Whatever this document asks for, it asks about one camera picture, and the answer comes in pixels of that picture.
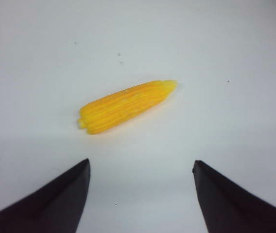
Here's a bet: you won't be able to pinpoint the yellow corn cob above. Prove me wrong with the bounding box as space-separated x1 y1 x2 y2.
77 80 177 134

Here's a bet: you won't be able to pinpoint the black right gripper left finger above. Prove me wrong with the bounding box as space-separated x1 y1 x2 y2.
0 159 90 233

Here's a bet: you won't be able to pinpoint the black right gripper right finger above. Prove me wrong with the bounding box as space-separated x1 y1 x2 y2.
192 160 276 233

